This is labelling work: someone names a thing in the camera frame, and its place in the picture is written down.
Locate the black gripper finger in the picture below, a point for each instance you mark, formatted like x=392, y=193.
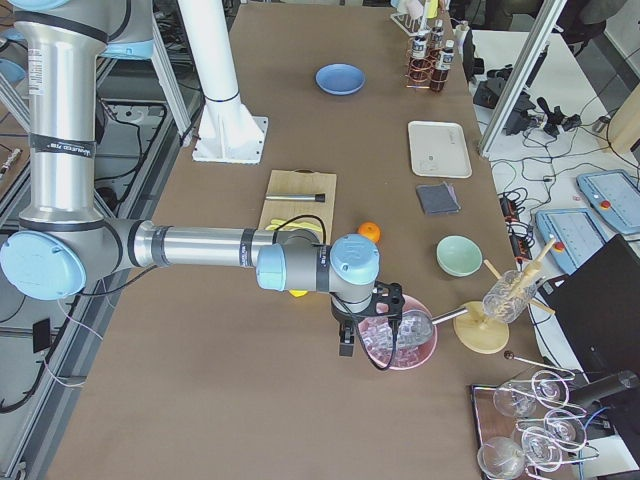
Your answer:
x=346, y=341

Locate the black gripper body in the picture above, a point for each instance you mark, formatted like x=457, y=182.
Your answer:
x=342, y=314

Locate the blue plate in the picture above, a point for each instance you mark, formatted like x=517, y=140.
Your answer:
x=340, y=79

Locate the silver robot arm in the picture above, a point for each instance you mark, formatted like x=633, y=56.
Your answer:
x=64, y=243

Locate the pink bowl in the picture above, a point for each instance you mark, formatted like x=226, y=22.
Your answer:
x=400, y=357

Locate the yellow lemon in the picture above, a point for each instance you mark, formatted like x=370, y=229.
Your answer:
x=298, y=293

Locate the clear ice cubes pile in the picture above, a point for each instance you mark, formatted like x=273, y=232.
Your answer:
x=385, y=335

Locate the metal ice scoop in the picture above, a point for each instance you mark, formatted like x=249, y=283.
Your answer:
x=417, y=327

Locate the orange fruit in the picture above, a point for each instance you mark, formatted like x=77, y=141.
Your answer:
x=370, y=230

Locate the yellow banana peel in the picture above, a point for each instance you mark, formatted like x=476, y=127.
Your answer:
x=282, y=224

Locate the wooden cup tree stand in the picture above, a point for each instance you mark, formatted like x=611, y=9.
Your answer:
x=485, y=335

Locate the mint green bowl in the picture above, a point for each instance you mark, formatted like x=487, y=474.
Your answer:
x=458, y=256

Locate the wooden cutting board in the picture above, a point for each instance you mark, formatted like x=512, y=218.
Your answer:
x=282, y=182

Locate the grey folded cloth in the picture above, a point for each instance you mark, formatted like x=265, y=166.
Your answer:
x=438, y=199

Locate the clear glass mug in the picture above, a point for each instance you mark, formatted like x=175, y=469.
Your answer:
x=508, y=298

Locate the dark wood glass tray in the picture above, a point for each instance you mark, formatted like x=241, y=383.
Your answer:
x=489, y=422

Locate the wine glass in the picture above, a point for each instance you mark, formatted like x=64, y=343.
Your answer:
x=540, y=450
x=565, y=428
x=515, y=399
x=501, y=458

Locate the cream serving tray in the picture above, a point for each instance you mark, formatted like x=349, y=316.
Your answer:
x=438, y=149

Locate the blue teach pendant near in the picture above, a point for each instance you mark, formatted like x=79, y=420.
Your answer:
x=577, y=235

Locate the blue teach pendant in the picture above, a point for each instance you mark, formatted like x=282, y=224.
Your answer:
x=615, y=197
x=577, y=235

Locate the black monitor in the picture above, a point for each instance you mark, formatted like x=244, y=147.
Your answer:
x=597, y=308

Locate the dark bottle front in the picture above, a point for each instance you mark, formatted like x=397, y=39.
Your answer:
x=442, y=67

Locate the dark bottle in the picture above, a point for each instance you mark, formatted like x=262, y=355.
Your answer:
x=419, y=55
x=437, y=38
x=442, y=67

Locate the dark bottle middle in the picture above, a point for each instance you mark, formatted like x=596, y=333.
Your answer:
x=419, y=55

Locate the blue teach pendant far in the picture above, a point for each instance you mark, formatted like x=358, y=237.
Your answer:
x=615, y=197

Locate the dark bottle back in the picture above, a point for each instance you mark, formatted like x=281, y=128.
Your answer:
x=437, y=38

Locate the metal handled knife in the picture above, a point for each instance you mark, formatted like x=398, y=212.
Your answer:
x=314, y=197

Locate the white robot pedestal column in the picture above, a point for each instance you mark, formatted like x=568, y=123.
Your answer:
x=228, y=132

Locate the copper wire bottle rack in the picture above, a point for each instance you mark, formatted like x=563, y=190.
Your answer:
x=430, y=73

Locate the aluminium frame post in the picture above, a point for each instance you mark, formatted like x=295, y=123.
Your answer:
x=535, y=41

